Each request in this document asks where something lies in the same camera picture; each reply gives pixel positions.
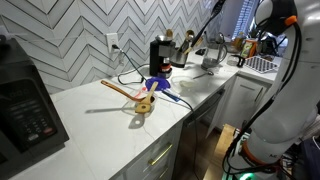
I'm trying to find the patterned drying mat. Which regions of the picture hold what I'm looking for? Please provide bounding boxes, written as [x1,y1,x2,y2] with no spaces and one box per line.
[243,55,279,74]

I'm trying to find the thin black cable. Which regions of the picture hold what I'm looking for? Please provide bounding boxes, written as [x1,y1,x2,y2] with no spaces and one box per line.
[179,97,201,180]

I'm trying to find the white wall outlet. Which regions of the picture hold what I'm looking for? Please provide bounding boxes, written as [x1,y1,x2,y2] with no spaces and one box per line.
[105,32,120,54]

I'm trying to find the steel utensil holder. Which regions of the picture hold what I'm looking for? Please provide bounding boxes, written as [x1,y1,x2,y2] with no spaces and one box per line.
[169,46,190,69]

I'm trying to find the blue handled tool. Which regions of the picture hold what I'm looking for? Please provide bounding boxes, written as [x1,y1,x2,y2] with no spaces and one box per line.
[162,89,183,103]

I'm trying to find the glass pitcher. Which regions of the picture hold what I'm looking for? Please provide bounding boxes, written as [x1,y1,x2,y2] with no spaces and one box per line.
[200,42,228,71]

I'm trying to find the black coffee maker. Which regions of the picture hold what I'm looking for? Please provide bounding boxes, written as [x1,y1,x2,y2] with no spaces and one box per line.
[149,34,177,79]

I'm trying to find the dark dishwasher handle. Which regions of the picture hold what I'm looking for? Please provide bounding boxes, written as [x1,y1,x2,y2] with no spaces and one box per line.
[186,88,226,128]

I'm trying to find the wooden spatula in holder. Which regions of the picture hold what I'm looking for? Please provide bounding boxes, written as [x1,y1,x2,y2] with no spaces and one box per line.
[183,36,204,56]

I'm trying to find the clear shallow bowl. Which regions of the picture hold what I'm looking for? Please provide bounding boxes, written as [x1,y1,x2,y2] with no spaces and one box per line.
[170,75,198,93]

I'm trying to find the black power cord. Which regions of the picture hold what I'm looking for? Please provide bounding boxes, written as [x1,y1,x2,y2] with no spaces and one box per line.
[111,43,151,86]

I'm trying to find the orange green carton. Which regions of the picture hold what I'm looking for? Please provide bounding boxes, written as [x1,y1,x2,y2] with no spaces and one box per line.
[240,39,259,58]

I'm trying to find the long brown wooden spoon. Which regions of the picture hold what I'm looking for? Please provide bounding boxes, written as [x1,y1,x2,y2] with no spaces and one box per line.
[100,79,148,103]

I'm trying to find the red white cup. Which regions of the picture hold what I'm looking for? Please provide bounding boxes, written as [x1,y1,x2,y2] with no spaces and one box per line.
[160,63,174,79]

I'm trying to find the black microwave oven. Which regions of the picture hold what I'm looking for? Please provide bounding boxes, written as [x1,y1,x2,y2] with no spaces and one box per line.
[0,34,70,179]

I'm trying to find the light wooden slotted spatula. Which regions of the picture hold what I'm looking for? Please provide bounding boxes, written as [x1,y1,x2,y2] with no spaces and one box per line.
[134,81,159,114]

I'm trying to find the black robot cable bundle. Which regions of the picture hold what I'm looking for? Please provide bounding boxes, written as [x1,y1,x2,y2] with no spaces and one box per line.
[222,19,303,177]

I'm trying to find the small glass jar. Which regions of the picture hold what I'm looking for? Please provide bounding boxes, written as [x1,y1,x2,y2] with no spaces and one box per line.
[226,54,238,67]

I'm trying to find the metal spoon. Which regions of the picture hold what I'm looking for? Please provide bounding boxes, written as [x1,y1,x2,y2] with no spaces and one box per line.
[192,69,215,80]

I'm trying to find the amber bottle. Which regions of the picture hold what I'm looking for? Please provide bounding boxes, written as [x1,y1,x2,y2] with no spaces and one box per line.
[233,32,244,51]

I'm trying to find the gold drawer handle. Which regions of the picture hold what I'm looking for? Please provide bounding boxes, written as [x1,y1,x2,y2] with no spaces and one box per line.
[148,143,174,167]

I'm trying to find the white metal cart frame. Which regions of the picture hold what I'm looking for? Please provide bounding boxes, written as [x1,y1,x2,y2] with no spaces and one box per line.
[222,128,251,180]

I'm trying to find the black cabinet door handle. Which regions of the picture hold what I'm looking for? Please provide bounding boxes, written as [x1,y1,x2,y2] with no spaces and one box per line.
[257,86,265,103]

